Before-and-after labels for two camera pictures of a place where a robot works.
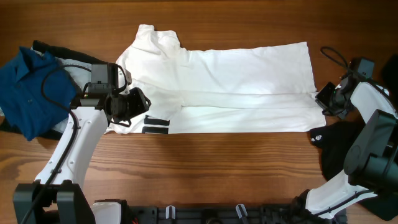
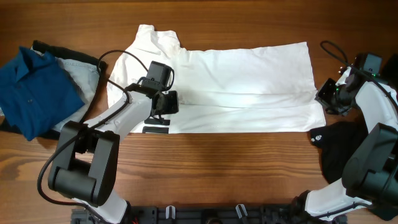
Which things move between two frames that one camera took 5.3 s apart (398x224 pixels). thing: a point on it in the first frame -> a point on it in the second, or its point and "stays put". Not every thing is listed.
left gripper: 142,105 -> 174,106
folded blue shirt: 21,99 stays put
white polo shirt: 250,89 stays put
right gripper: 324,97 stays put
